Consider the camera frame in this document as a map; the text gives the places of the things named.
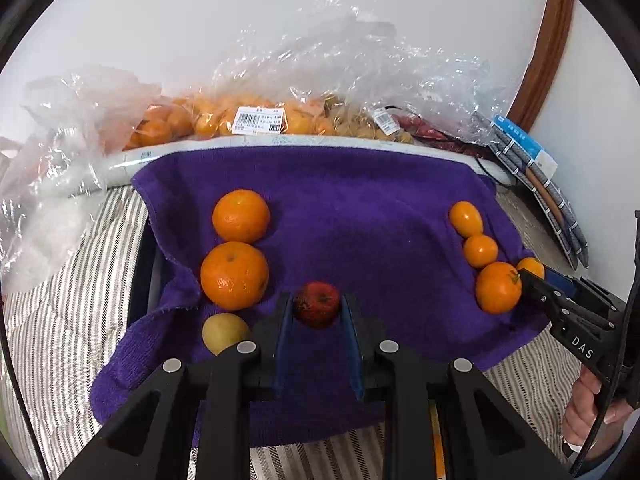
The small mandarin orange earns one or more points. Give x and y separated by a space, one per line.
480 250
530 265

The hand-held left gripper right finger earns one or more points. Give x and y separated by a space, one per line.
351 345

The large mandarin orange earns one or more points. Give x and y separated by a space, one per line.
234 275
240 215

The wooden door frame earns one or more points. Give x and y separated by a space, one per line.
545 60

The person's right forearm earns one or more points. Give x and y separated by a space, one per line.
607 452

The person's right hand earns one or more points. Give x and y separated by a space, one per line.
580 415

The plastic bag of oranges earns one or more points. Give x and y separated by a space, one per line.
210 120
375 60

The small yellow-green fruit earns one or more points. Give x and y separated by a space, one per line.
224 331

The blue and white box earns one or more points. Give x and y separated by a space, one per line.
530 147

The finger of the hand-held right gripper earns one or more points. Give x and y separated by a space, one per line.
565 284
540 292

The checkered folded cloth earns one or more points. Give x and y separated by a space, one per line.
560 215

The plastic bag of yellowish fruit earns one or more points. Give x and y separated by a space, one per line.
360 126

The purple towel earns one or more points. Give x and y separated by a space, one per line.
350 220

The small red apple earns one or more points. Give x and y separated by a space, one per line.
316 305

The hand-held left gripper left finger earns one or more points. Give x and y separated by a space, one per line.
282 345

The medium mandarin orange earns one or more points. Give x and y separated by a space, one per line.
498 287

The oval mandarin orange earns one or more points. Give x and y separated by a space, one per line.
465 218

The plastic bag of red fruit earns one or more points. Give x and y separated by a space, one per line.
425 129

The translucent white plastic bag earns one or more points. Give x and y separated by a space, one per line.
50 135

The striped quilt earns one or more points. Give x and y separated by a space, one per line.
75 270

